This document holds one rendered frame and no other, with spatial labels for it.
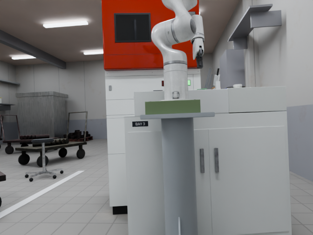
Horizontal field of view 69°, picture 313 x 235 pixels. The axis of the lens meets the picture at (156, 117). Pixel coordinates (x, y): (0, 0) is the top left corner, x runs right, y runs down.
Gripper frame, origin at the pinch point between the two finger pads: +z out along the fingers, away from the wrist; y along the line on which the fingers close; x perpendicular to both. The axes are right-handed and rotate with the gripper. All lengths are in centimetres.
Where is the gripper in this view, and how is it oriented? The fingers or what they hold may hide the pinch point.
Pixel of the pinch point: (200, 64)
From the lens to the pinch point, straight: 141.6
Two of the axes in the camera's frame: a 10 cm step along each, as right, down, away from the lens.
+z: 0.5, 9.8, -2.2
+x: 10.0, -0.4, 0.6
